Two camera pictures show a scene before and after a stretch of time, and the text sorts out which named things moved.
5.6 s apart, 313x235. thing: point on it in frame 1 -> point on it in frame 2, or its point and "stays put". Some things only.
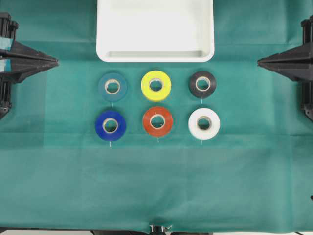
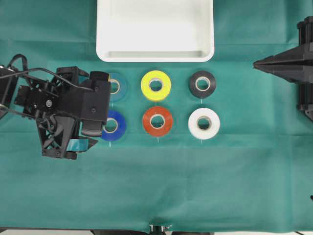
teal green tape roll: (112, 86) stays put
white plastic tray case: (155, 31) stays put
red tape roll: (155, 111) stays put
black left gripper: (19, 70) -> (57, 109)
